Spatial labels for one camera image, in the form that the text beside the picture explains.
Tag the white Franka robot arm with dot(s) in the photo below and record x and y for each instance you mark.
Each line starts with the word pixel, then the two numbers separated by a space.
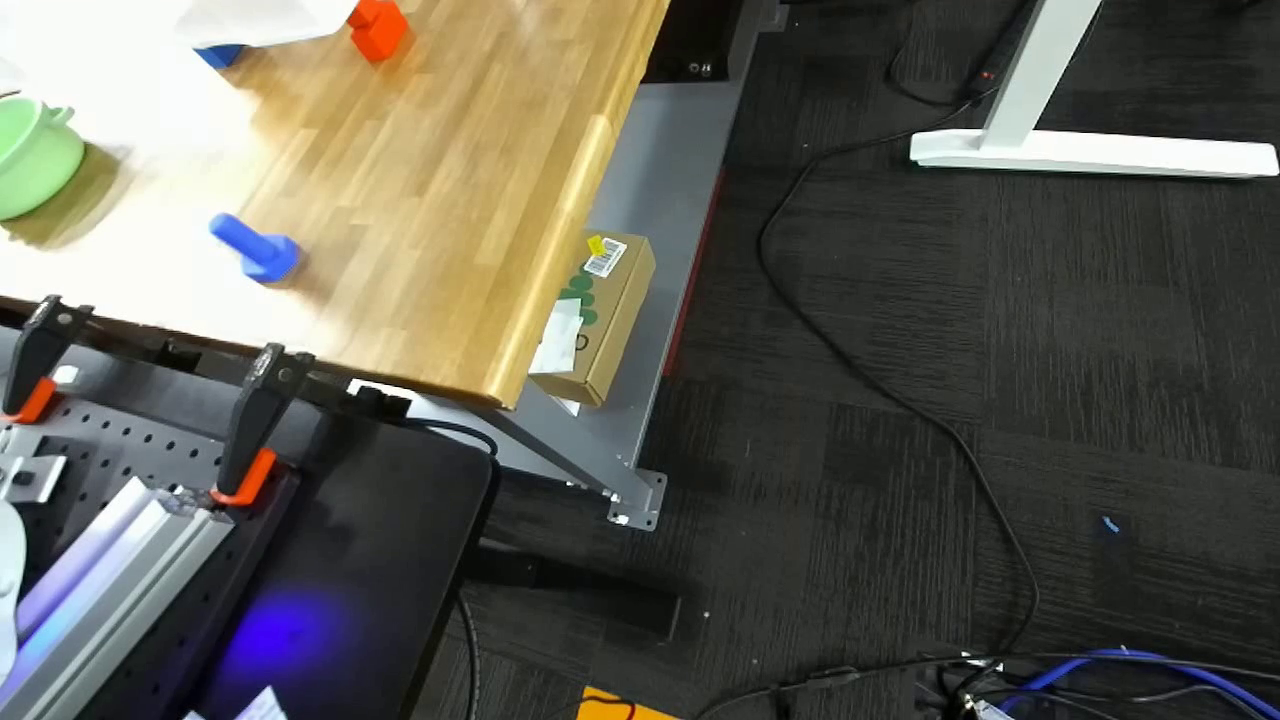
pixel 6 586

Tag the orange flat floor object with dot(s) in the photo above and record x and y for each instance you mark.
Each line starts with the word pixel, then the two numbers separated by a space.
pixel 623 707

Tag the small cardboard box with label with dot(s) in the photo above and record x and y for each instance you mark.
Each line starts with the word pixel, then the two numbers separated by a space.
pixel 604 321

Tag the dark flat equipment case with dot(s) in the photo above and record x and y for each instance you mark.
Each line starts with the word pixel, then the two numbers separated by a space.
pixel 361 573

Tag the black clamp with orange trigger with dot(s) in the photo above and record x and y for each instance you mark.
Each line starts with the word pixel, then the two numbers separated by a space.
pixel 33 355
pixel 263 415

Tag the blue hex bolt toy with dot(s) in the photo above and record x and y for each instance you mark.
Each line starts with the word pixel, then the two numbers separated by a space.
pixel 263 251

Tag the orange cup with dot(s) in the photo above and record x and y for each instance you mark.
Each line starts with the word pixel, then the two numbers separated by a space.
pixel 379 33

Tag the white desk leg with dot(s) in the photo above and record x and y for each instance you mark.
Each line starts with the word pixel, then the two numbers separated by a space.
pixel 1066 145

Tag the small blue floor scrap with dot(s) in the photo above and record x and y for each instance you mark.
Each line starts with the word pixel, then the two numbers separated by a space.
pixel 1111 523

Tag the white paper label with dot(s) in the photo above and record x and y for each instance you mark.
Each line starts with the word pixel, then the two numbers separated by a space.
pixel 263 707

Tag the blue block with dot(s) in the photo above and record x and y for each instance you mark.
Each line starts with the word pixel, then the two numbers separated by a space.
pixel 223 56

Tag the aluminium extrusion bar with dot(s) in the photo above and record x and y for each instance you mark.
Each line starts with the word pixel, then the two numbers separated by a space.
pixel 107 586

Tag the green bowl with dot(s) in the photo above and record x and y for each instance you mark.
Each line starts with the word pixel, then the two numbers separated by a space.
pixel 33 162

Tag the grey metal table frame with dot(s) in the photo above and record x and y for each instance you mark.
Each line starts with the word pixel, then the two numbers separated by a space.
pixel 666 203

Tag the small metal bracket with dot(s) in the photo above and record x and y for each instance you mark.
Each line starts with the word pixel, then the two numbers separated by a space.
pixel 28 479

